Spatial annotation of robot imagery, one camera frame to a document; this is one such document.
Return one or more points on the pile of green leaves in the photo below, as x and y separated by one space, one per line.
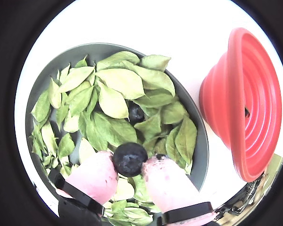
122 82

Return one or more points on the red collapsible silicone cup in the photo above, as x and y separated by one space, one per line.
226 94

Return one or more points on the dark grey round bowl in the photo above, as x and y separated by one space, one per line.
191 106

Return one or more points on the pink-tipped gripper finger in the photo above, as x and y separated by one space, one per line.
169 188
94 176

